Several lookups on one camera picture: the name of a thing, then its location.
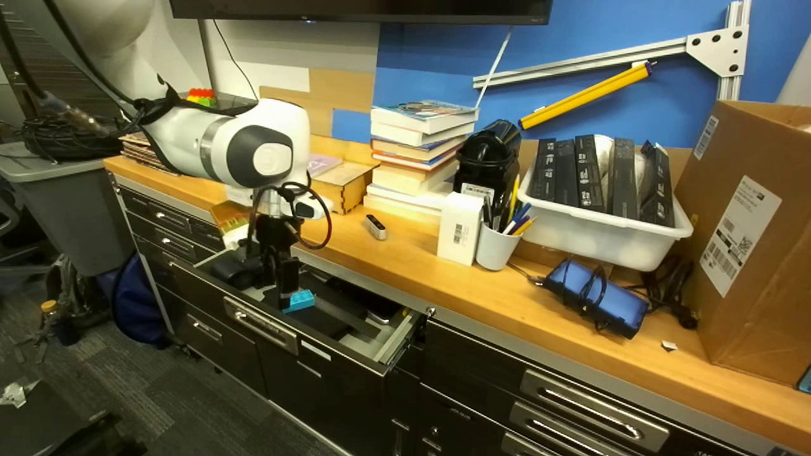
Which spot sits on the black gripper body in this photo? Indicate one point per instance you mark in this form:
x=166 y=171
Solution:
x=277 y=236

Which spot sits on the small teal blue block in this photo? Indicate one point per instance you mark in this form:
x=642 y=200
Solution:
x=299 y=301

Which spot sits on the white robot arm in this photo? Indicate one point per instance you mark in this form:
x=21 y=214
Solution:
x=211 y=139

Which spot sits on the open grey cabinet drawer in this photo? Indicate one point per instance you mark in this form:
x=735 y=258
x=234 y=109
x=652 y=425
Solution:
x=371 y=343

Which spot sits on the black cabinet with drawer fronts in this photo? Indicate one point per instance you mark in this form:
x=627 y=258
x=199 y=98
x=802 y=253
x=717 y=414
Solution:
x=472 y=396

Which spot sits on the dark blue handheld device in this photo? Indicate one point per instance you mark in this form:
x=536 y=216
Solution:
x=232 y=268

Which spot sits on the small wooden box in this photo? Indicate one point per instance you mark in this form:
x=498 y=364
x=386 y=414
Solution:
x=342 y=183

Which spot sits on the white and black small device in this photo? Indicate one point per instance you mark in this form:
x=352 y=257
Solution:
x=376 y=225

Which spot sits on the blue backpack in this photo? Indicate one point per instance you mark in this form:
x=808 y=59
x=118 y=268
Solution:
x=140 y=305

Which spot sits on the stack of books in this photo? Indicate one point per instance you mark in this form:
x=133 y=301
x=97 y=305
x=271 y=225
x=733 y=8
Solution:
x=409 y=183

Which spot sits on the colourful puzzle cube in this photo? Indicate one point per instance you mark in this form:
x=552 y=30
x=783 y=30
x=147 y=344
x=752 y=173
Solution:
x=200 y=97

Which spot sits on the red spine book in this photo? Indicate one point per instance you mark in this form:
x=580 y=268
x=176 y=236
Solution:
x=414 y=153

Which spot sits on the flat stack of notebooks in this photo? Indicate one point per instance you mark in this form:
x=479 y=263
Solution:
x=140 y=150

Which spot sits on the white paperback book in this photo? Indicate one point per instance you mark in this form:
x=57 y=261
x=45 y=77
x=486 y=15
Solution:
x=414 y=134

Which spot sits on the white upright box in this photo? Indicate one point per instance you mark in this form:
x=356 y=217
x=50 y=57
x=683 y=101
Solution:
x=458 y=228

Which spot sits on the teal cover book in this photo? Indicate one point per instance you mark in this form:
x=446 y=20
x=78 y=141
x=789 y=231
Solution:
x=426 y=111

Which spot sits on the black tool with yellow part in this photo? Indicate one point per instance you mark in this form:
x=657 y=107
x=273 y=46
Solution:
x=64 y=306

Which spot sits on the white pen cup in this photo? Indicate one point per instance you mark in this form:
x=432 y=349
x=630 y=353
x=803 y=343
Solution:
x=495 y=248

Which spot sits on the grey plastic bin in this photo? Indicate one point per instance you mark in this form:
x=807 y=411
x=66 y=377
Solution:
x=66 y=204

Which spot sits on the black desktop device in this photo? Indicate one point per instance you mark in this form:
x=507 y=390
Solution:
x=490 y=160

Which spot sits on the blue pen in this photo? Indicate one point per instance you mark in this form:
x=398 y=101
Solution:
x=517 y=214

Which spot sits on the yellow pen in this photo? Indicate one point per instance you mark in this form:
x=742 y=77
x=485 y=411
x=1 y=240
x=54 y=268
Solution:
x=522 y=225

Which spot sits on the black monitor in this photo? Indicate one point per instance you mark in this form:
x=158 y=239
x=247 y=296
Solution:
x=362 y=8

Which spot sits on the thin white rod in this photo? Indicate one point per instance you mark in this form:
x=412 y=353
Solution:
x=495 y=68

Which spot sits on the black ridged bar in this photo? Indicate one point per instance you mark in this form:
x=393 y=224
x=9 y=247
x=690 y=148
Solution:
x=542 y=168
x=588 y=173
x=624 y=178
x=657 y=183
x=565 y=173

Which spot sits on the crumpled white paper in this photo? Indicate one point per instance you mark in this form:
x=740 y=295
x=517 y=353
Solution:
x=16 y=392

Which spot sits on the white plastic tub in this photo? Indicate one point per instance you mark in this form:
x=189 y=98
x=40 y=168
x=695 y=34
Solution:
x=592 y=231

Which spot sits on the blue zip case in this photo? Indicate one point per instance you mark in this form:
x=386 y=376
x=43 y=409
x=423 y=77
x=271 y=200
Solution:
x=616 y=306

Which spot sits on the yellow bar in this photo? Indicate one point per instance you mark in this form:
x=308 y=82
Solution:
x=584 y=97

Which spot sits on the large cardboard box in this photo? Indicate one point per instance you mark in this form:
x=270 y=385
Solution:
x=760 y=280

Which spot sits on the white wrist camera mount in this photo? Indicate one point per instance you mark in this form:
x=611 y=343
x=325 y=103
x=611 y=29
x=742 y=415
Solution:
x=273 y=200

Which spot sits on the brown cardboard wall panel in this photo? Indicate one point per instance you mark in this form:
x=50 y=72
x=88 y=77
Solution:
x=342 y=92

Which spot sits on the white metal bracket rail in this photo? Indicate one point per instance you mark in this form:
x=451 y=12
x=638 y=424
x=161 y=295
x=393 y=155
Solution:
x=717 y=46

